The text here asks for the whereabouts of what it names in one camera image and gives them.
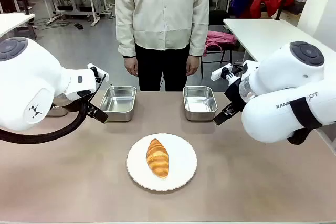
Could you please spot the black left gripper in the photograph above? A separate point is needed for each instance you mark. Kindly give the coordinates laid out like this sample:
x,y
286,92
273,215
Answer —
x,y
90,108

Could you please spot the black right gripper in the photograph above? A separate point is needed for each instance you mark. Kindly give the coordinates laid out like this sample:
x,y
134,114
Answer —
x,y
234,95

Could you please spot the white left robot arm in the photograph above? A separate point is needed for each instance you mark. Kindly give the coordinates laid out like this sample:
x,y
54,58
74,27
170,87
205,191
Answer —
x,y
31,77

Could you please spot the person's left forearm sleeve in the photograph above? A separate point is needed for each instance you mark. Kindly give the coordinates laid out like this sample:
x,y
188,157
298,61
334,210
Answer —
x,y
198,32

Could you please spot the person's right forearm sleeve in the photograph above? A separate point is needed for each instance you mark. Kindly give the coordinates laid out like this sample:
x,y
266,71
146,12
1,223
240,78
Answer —
x,y
125,32

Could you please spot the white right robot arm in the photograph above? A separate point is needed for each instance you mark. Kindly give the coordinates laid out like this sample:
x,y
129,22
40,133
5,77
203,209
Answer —
x,y
283,77

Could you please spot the steel rectangular container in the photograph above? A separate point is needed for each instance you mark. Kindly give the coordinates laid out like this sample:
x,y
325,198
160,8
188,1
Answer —
x,y
200,103
57,110
118,103

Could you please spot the golden croissant bread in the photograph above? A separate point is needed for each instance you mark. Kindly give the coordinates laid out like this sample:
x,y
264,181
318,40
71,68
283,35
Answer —
x,y
157,158

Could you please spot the person's right hand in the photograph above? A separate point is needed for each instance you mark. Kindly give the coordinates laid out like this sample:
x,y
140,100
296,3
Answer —
x,y
131,66

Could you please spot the person's left hand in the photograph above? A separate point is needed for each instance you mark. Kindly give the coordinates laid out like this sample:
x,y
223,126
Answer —
x,y
192,65

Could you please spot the white scalloped plate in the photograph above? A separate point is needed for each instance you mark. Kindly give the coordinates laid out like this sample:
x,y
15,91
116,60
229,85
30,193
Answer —
x,y
181,161

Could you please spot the black wristband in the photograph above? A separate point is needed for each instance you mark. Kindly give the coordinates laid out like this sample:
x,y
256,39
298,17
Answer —
x,y
128,56

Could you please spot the pink cloth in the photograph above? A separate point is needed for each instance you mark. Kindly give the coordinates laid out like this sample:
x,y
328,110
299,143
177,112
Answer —
x,y
219,41

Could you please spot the person's black trousers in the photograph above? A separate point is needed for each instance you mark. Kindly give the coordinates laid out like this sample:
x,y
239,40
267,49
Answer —
x,y
162,69

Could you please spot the large white side table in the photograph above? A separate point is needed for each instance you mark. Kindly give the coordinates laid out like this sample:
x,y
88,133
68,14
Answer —
x,y
262,35

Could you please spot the black chair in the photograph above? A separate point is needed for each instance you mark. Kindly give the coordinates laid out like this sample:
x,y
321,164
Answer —
x,y
220,24

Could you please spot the person's cream shirt torso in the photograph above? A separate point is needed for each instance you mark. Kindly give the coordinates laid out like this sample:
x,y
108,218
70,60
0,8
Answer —
x,y
162,9

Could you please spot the small white side table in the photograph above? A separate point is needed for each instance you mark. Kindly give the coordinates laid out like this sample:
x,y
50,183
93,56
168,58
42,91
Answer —
x,y
13,23

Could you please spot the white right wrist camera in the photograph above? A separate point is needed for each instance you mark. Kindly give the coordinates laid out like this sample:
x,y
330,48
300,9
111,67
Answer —
x,y
219,73

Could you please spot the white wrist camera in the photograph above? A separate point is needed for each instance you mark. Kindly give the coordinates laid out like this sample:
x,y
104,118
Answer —
x,y
219,73
101,71

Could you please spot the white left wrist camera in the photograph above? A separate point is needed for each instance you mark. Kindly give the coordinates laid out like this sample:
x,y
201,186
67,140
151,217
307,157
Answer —
x,y
101,71

